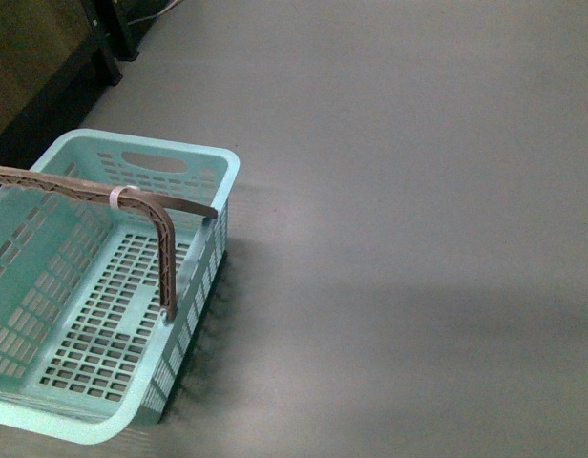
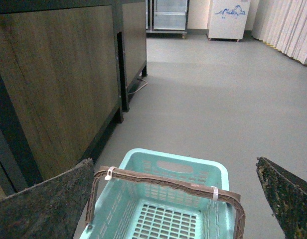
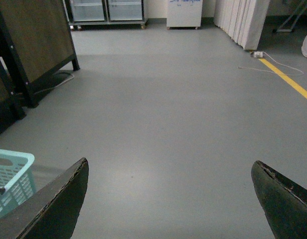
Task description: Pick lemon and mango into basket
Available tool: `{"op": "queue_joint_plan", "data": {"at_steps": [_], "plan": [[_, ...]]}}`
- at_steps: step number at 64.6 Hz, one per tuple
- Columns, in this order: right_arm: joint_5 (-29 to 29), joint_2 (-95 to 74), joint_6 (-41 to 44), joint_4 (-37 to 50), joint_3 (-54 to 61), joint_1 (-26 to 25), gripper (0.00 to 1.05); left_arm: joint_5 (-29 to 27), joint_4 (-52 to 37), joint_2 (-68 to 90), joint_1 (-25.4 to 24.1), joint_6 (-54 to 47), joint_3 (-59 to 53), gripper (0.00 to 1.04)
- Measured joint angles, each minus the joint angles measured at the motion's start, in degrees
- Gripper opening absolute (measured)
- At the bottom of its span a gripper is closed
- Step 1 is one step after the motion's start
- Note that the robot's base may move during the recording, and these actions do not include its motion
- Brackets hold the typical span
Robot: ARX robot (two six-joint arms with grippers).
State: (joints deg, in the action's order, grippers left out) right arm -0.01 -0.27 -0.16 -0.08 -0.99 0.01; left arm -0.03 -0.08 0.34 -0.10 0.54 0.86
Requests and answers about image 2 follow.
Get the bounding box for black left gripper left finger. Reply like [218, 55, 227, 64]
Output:
[0, 158, 94, 239]

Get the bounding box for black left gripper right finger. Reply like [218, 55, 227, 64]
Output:
[256, 157, 307, 239]

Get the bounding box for brown basket handle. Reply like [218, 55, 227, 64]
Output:
[85, 166, 246, 239]

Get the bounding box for light blue plastic basket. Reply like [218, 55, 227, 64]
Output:
[81, 148, 235, 239]

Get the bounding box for white zip tie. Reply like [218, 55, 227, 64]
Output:
[104, 166, 116, 181]
[211, 186, 219, 201]

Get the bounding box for wooden display counter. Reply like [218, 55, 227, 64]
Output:
[116, 0, 147, 112]
[0, 0, 123, 195]

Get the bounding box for white folded partition panels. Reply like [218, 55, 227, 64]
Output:
[251, 0, 307, 65]

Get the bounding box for white chest freezer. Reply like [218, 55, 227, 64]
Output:
[206, 0, 251, 42]

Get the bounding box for glass door refrigerator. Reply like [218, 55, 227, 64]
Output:
[145, 0, 190, 39]

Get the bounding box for white cable on floor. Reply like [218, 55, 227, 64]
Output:
[127, 78, 148, 95]

